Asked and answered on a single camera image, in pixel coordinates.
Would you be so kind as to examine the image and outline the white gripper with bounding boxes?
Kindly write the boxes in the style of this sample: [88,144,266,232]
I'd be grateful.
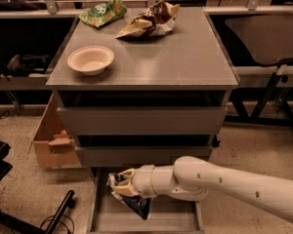
[113,165,155,198]

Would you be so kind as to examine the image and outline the blue chip bag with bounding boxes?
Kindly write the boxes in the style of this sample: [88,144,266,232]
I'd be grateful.
[106,169,150,220]

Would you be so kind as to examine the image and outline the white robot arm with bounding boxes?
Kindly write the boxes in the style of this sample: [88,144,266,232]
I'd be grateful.
[106,156,293,223]

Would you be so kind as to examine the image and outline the grey bottom drawer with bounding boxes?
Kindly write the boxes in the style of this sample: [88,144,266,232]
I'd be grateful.
[87,168,204,234]

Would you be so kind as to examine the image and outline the grey drawer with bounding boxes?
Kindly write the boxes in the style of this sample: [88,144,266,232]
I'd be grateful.
[57,106,228,136]
[87,168,204,234]
[76,146,212,167]

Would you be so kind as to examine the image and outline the grey middle drawer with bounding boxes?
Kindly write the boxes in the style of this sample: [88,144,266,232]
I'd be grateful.
[76,146,212,167]

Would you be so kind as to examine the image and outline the grey top drawer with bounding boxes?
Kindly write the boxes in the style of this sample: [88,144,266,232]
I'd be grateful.
[57,106,228,136]

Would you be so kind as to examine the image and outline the grey drawer cabinet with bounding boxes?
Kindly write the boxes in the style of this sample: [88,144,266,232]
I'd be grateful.
[46,6,240,177]

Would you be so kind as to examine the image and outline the brown chip bag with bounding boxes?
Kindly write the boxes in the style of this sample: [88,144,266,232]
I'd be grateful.
[116,1,180,38]

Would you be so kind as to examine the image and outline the green chip bag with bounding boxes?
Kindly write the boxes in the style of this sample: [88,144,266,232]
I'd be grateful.
[79,0,127,28]

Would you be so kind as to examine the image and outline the black chair base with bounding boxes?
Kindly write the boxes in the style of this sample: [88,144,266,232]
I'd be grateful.
[0,189,76,234]

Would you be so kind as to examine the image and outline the cardboard box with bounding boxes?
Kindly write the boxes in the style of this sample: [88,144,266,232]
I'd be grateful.
[32,97,80,169]

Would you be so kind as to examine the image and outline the white paper bowl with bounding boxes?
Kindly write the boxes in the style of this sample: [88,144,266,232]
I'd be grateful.
[67,46,114,76]

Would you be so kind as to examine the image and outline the black headphones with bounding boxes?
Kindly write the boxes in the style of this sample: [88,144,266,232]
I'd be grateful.
[0,55,52,78]

